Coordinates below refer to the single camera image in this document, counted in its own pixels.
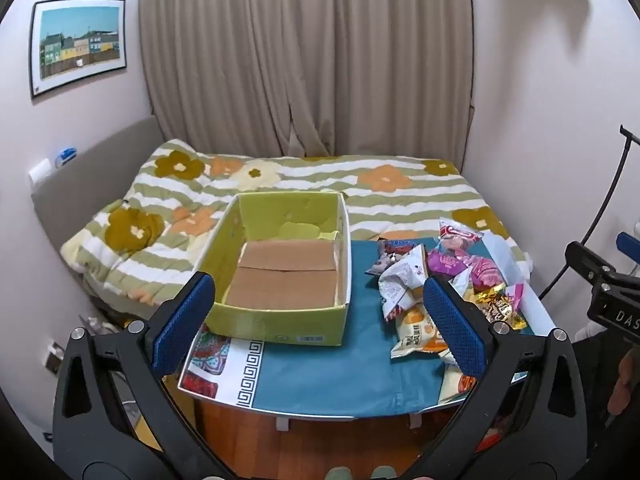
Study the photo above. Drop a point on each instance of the white wall switch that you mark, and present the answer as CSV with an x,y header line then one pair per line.
x,y
40,172

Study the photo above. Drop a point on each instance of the dark grey snack packet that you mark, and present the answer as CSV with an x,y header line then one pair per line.
x,y
392,252

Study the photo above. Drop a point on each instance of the person's right hand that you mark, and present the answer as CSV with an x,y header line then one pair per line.
x,y
621,382

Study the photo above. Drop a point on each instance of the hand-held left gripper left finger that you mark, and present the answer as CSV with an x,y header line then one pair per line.
x,y
185,327

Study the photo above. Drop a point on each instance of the pink and white snack packet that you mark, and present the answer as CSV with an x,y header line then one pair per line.
x,y
447,262

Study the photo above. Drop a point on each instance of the beige curtain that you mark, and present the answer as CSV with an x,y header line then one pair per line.
x,y
300,60

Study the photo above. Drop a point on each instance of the orange and white snack packet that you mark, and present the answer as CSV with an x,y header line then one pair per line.
x,y
452,385
415,330

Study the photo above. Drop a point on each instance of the gold snack packet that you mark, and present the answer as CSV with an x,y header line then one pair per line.
x,y
500,307

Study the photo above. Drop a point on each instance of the white crumpled snack packet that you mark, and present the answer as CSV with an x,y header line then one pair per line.
x,y
400,280

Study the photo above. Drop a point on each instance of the red bag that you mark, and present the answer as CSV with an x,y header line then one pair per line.
x,y
495,440

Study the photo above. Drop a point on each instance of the pink striped snack packet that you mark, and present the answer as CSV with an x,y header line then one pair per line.
x,y
485,272

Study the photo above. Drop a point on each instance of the red and white snack packet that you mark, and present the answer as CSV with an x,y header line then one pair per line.
x,y
457,235

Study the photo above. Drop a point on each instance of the floral striped blanket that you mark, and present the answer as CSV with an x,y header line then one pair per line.
x,y
410,195

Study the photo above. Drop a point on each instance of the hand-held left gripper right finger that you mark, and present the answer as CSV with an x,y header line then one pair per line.
x,y
455,332

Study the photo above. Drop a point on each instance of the grey-green slipper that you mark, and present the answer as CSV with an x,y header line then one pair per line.
x,y
384,473
339,473

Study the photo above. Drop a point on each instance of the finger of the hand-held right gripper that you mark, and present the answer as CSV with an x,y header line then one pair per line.
x,y
587,260
629,247

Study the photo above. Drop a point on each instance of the green cardboard box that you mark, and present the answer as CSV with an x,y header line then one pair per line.
x,y
280,325

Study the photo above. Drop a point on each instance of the grey padded headboard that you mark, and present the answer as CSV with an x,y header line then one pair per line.
x,y
100,160

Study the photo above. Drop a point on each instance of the plain pink snack packet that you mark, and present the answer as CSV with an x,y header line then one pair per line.
x,y
515,297

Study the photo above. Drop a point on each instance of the teal tablecloth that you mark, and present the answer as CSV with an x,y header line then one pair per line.
x,y
325,375

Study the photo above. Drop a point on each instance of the white folding table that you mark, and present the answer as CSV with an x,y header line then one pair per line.
x,y
282,424

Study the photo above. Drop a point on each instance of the blue and white bottle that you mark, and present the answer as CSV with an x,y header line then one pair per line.
x,y
66,156

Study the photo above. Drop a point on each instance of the framed picture of houses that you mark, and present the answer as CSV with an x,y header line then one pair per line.
x,y
75,45

